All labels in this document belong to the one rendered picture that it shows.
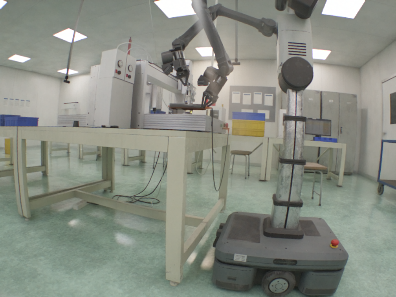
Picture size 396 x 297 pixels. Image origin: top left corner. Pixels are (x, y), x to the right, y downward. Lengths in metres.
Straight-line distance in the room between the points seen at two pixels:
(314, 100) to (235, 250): 4.70
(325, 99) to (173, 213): 4.88
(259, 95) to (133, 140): 4.91
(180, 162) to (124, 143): 0.28
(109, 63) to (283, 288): 1.49
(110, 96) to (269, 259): 1.16
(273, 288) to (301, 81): 0.96
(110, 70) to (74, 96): 7.55
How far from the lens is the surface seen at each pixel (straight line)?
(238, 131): 3.96
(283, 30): 1.14
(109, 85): 1.30
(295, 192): 1.10
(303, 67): 1.08
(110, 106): 1.28
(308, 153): 5.28
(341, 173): 4.04
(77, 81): 8.89
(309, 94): 5.37
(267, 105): 5.65
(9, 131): 2.05
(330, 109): 5.44
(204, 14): 1.20
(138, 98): 1.48
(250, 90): 5.72
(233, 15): 1.52
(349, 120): 5.59
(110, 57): 1.37
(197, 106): 1.15
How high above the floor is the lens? 0.74
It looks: 4 degrees down
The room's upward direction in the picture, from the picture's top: 3 degrees clockwise
